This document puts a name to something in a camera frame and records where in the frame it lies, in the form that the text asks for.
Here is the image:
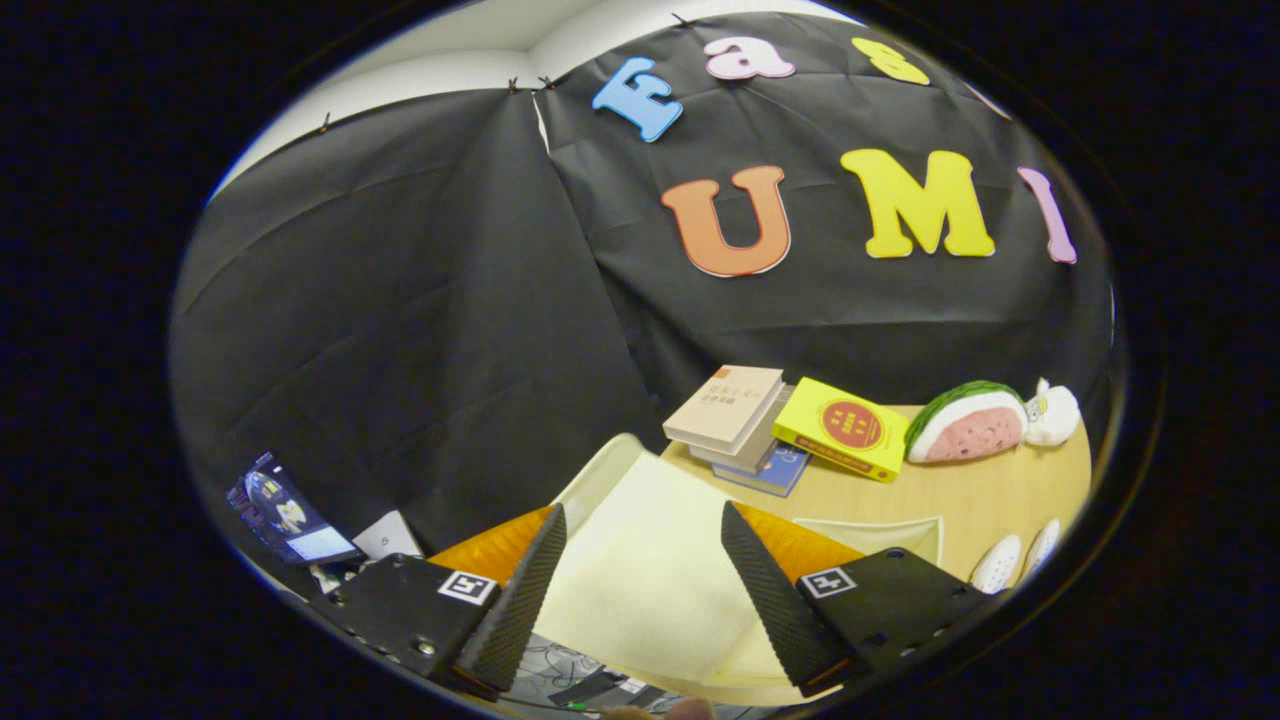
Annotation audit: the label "cream fabric storage box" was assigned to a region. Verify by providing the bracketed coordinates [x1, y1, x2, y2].
[530, 432, 946, 706]

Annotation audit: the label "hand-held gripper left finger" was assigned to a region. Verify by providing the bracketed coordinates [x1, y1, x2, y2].
[308, 503, 569, 696]

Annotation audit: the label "blue cover book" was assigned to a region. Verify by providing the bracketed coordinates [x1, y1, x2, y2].
[712, 445, 811, 498]

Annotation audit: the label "open laptop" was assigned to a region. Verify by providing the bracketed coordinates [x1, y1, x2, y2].
[228, 452, 363, 567]

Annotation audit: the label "yellow book red circle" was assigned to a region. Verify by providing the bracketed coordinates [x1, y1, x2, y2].
[772, 377, 938, 483]

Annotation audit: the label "white striped canvas shoe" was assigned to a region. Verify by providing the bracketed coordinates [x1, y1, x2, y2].
[970, 534, 1023, 595]
[1020, 518, 1063, 583]

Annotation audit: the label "beige cover book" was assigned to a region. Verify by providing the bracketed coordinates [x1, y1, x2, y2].
[662, 366, 785, 456]

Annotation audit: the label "white paper sheet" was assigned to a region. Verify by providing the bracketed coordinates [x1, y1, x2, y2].
[352, 511, 425, 561]

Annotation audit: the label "grey cover book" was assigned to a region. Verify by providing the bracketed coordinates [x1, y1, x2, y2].
[690, 385, 796, 473]

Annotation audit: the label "watermelon slice plush toy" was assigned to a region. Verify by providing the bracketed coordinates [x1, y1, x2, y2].
[905, 380, 1029, 464]

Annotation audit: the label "tangled floor cables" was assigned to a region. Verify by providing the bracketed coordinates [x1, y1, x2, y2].
[510, 640, 661, 713]

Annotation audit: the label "white plush toy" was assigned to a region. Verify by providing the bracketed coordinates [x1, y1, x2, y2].
[1025, 378, 1083, 447]

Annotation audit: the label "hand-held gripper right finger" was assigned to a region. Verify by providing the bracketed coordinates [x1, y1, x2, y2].
[720, 500, 993, 699]

